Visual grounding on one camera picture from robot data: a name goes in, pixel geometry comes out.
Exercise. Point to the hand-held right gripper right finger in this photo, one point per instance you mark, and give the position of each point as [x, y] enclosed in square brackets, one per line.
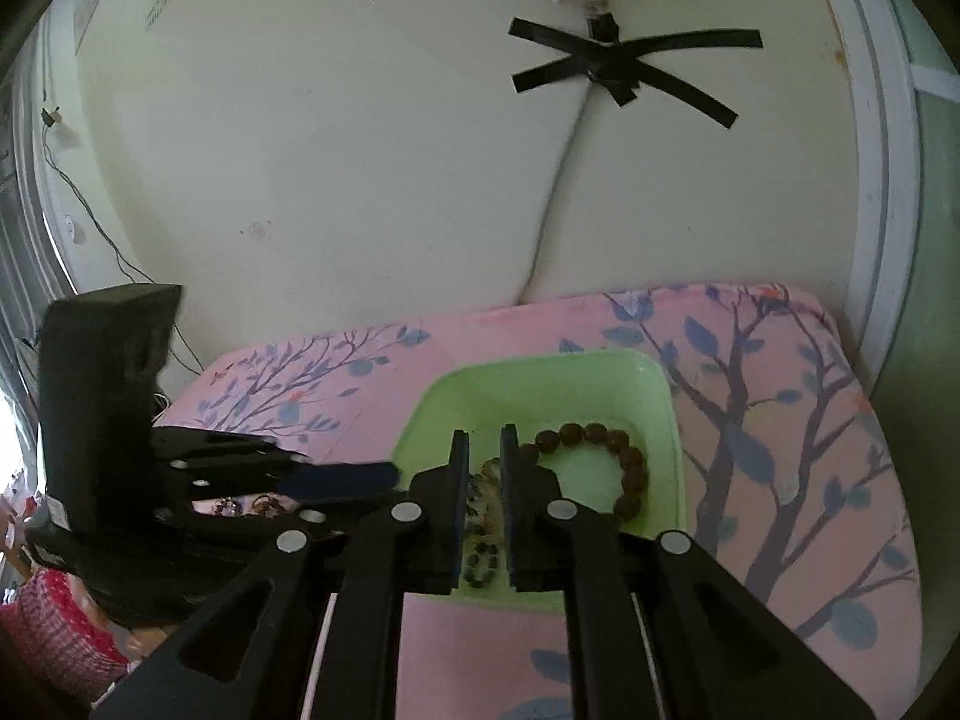
[508, 510]

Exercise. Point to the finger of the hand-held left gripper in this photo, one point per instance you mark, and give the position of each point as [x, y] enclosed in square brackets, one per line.
[337, 481]
[225, 526]

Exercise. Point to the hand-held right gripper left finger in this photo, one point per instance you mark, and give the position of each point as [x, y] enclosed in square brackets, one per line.
[461, 510]

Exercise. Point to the green plastic basket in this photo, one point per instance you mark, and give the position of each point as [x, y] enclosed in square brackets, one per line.
[525, 397]

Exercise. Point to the grey ribbed panel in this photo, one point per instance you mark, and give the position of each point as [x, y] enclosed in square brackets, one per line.
[22, 277]

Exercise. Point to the pink checkered cloth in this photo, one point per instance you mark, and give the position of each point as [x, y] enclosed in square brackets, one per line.
[60, 630]

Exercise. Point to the pink floral blanket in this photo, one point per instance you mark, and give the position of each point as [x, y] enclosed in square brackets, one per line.
[750, 465]

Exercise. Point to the short black tape strip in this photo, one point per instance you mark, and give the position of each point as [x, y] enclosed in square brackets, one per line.
[622, 94]

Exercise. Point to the green door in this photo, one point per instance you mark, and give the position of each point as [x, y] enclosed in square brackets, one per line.
[930, 240]

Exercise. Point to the round white wall fixture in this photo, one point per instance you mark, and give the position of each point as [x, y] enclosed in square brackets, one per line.
[71, 229]

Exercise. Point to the small wall sticker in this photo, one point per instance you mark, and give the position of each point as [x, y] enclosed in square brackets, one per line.
[259, 230]

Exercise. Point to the white door frame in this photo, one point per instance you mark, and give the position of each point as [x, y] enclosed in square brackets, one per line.
[877, 165]

